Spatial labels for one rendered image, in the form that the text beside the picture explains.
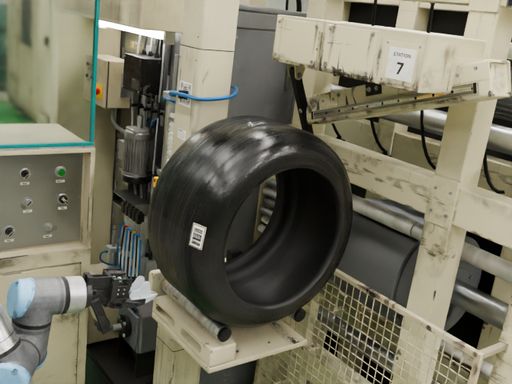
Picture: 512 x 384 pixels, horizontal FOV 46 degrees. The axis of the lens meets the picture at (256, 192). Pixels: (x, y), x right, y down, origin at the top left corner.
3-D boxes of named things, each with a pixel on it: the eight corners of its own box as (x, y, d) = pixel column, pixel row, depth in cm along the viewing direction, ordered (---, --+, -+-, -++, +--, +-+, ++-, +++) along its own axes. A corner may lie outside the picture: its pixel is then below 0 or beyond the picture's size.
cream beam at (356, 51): (269, 60, 197) (275, 14, 193) (327, 64, 212) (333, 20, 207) (416, 94, 151) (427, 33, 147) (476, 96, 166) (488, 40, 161)
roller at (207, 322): (160, 290, 198) (162, 278, 197) (172, 290, 201) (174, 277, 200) (217, 343, 172) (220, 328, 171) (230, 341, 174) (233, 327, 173)
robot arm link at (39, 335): (-5, 375, 141) (3, 327, 138) (11, 350, 152) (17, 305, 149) (37, 381, 142) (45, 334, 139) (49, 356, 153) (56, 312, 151)
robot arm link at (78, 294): (67, 320, 146) (53, 302, 153) (86, 318, 149) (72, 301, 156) (72, 286, 144) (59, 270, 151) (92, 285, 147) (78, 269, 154)
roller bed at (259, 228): (251, 249, 236) (260, 175, 228) (281, 244, 245) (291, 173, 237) (283, 269, 222) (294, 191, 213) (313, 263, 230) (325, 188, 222)
